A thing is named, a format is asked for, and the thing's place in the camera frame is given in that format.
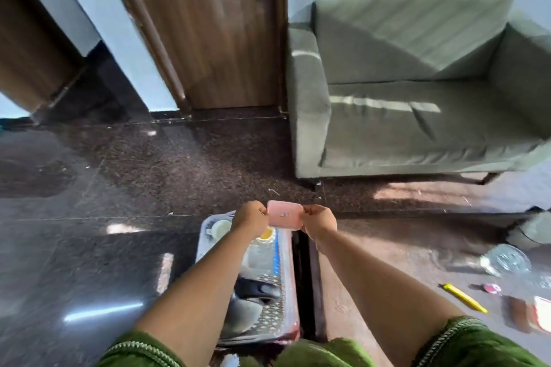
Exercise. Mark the brown wooden door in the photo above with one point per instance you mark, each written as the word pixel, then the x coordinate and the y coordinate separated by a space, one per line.
pixel 26 44
pixel 206 35

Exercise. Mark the person's right forearm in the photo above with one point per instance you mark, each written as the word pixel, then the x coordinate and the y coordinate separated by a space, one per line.
pixel 387 298

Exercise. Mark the person's left hand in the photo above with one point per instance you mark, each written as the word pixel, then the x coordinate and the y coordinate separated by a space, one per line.
pixel 249 220

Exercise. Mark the white perforated plastic basket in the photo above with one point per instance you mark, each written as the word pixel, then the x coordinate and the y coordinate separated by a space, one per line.
pixel 271 315

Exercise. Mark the yellow stick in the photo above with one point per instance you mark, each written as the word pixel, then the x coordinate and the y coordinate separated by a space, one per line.
pixel 465 298

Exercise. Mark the clear glass tumbler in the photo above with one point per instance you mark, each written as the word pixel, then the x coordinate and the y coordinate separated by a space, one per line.
pixel 508 259

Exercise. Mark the person's left forearm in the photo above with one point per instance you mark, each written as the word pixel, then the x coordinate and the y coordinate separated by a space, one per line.
pixel 193 306

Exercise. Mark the person's right hand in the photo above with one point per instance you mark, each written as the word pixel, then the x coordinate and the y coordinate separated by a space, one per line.
pixel 319 222

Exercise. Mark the dark wooden coffee table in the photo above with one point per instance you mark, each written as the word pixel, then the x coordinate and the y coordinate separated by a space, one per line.
pixel 387 250

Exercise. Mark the pink bottle cap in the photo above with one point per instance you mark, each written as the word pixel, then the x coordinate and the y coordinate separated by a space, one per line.
pixel 492 288

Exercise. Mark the person's green garment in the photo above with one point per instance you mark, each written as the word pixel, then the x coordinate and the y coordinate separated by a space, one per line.
pixel 473 345

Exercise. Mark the grey-green loveseat sofa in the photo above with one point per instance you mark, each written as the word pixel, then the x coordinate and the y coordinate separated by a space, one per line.
pixel 409 134

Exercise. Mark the pink lidded box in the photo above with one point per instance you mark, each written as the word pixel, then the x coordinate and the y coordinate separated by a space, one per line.
pixel 285 215

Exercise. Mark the white scalloped rim cup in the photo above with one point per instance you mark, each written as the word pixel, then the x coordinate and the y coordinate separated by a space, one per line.
pixel 266 235

